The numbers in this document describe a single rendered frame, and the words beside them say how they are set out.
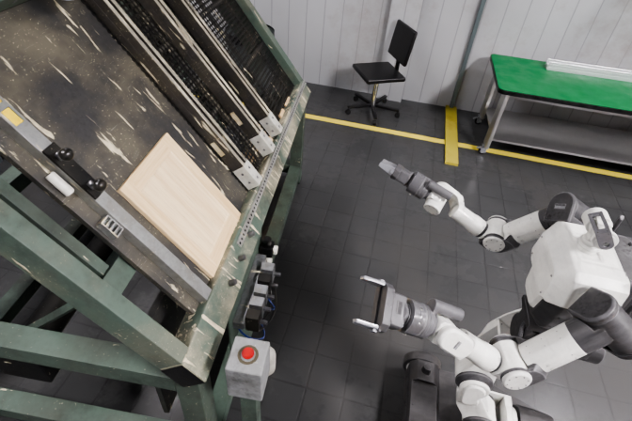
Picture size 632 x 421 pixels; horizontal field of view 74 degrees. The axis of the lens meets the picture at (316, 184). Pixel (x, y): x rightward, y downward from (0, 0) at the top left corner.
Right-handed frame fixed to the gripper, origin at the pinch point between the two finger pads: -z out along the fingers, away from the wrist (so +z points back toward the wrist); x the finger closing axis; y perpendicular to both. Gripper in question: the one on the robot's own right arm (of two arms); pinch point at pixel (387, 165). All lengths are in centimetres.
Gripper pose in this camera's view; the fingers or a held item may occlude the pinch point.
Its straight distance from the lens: 169.2
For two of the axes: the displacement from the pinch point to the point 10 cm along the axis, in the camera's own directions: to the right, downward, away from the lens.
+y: -4.9, 8.3, 2.5
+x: -2.5, 1.4, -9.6
